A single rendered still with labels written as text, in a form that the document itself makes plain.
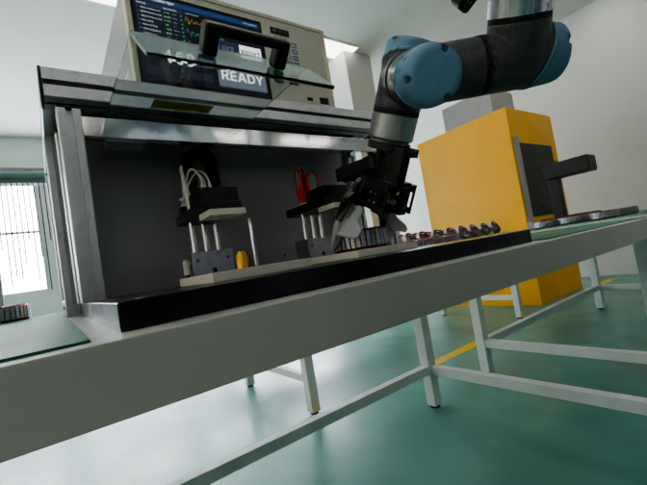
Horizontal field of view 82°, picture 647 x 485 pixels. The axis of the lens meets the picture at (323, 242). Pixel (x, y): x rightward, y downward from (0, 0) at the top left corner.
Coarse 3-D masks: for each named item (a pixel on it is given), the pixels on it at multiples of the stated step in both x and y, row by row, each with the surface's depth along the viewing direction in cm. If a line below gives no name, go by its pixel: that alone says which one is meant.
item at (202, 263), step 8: (184, 256) 68; (192, 256) 64; (200, 256) 65; (208, 256) 66; (216, 256) 67; (224, 256) 68; (232, 256) 69; (192, 264) 65; (200, 264) 65; (208, 264) 66; (216, 264) 67; (224, 264) 68; (232, 264) 69; (192, 272) 65; (200, 272) 65; (208, 272) 66
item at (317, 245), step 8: (304, 240) 80; (312, 240) 80; (320, 240) 81; (328, 240) 82; (296, 248) 83; (304, 248) 80; (312, 248) 79; (320, 248) 80; (328, 248) 82; (304, 256) 80; (312, 256) 79; (320, 256) 80
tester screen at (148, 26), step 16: (144, 0) 66; (160, 0) 68; (144, 16) 66; (160, 16) 68; (176, 16) 69; (192, 16) 71; (208, 16) 73; (224, 16) 75; (144, 32) 66; (160, 32) 67; (176, 32) 69; (192, 32) 71
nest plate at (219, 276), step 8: (272, 264) 51; (280, 264) 52; (288, 264) 53; (296, 264) 54; (304, 264) 54; (216, 272) 47; (224, 272) 47; (232, 272) 48; (240, 272) 49; (248, 272) 49; (256, 272) 50; (264, 272) 51; (184, 280) 56; (192, 280) 53; (200, 280) 50; (208, 280) 48; (216, 280) 47; (224, 280) 47
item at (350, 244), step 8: (368, 232) 66; (376, 232) 67; (384, 232) 68; (344, 240) 67; (352, 240) 66; (360, 240) 66; (368, 240) 66; (376, 240) 66; (384, 240) 68; (336, 248) 68; (344, 248) 67; (352, 248) 67; (360, 248) 66
